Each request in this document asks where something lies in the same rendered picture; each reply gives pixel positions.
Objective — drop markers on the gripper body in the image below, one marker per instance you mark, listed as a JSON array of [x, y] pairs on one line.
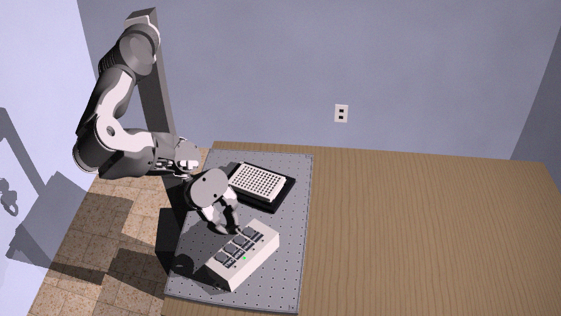
[[201, 190]]

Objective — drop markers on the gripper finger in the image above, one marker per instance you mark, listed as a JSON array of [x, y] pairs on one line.
[[229, 200], [210, 215]]

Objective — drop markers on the white push button panel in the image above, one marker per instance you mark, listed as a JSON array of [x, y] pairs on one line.
[[242, 255]]

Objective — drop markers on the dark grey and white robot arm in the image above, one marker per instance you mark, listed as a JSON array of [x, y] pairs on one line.
[[103, 147]]

